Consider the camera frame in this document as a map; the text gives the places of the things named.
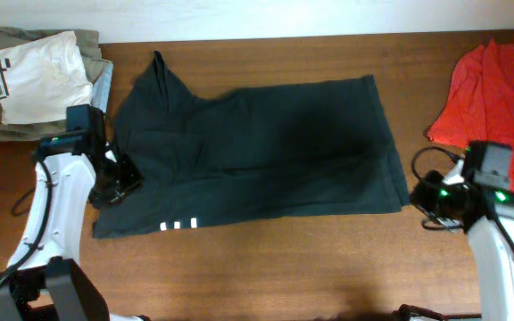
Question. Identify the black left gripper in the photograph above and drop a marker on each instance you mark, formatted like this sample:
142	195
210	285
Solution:
130	176

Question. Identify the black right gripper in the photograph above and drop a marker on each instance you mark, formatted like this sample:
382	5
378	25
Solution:
422	198

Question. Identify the dark green Nike t-shirt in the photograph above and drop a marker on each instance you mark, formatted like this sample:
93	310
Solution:
253	153

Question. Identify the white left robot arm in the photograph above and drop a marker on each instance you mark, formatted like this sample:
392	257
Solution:
43	279

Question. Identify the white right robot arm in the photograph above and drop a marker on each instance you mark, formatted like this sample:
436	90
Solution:
474	198

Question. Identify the red printed t-shirt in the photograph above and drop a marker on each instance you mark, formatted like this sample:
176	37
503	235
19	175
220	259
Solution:
480	103

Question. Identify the folded white t-shirt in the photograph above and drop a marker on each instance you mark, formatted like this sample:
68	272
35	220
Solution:
39	80

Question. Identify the folded olive green garment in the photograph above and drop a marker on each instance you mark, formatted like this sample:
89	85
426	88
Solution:
88	43

